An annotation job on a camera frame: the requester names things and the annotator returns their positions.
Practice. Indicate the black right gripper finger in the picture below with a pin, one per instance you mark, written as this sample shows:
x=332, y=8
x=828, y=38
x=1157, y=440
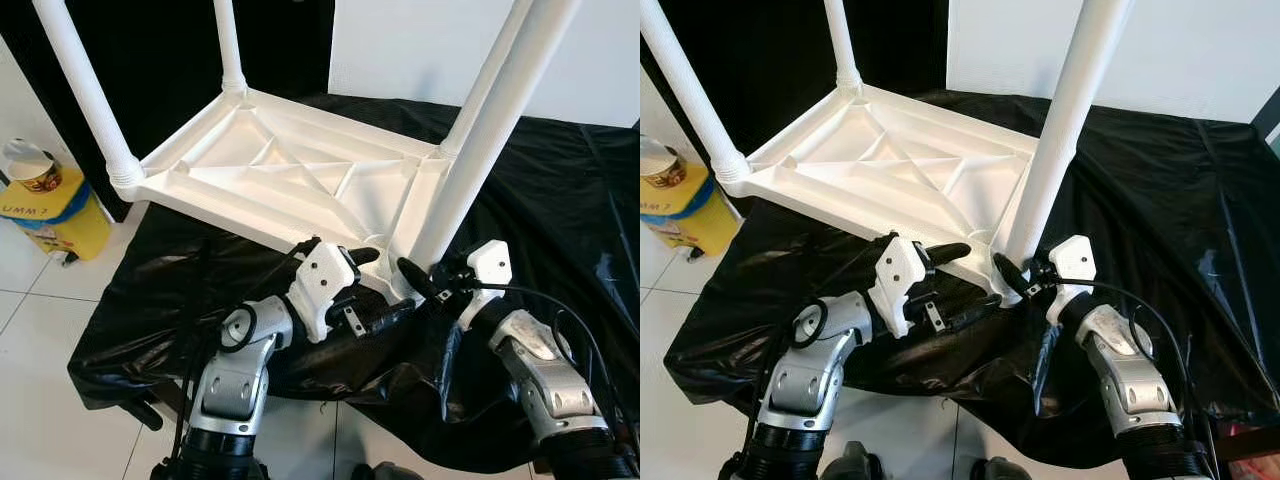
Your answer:
x=1013, y=273
x=418, y=278

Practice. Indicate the white plastic table top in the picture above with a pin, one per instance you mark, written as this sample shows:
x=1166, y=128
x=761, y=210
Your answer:
x=260, y=170
x=870, y=165

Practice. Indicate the white plastic table leg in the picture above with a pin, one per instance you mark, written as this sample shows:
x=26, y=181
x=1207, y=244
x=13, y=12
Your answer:
x=85, y=90
x=490, y=130
x=230, y=40
x=1070, y=120
x=475, y=100
x=842, y=40
x=690, y=90

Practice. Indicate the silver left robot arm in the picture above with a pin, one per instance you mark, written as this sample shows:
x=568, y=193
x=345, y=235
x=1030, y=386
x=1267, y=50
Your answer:
x=235, y=380
x=810, y=380

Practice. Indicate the black plastic table sheet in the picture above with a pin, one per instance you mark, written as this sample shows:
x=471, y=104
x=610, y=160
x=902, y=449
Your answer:
x=560, y=220
x=1170, y=220

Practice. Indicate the dark grey right robot leg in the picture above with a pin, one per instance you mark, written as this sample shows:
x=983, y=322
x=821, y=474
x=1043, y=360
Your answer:
x=378, y=472
x=1000, y=470

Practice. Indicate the dark grey robot leg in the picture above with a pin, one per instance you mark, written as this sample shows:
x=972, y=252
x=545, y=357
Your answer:
x=852, y=465
x=378, y=472
x=1000, y=470

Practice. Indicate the dark grey left robot leg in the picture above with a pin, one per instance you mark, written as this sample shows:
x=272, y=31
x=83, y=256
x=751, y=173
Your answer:
x=852, y=465

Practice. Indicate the brown wooden table leg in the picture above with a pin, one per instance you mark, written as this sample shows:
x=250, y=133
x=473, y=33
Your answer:
x=140, y=412
x=1250, y=442

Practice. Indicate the yellow cardboard box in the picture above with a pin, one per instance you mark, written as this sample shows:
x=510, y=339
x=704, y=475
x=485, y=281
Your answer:
x=690, y=225
x=55, y=225

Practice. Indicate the black door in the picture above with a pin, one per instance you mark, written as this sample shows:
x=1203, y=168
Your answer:
x=150, y=60
x=760, y=60

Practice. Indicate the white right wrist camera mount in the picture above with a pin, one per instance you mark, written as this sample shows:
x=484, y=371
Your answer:
x=1072, y=270
x=487, y=275

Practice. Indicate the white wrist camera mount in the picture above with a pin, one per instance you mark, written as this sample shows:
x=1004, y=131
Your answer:
x=322, y=285
x=487, y=275
x=897, y=280
x=1072, y=270

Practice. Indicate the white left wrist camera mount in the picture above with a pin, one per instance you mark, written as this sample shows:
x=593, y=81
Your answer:
x=322, y=285
x=897, y=280

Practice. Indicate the black wall trim strip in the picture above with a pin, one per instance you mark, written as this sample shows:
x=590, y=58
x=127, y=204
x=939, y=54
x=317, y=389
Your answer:
x=1270, y=110

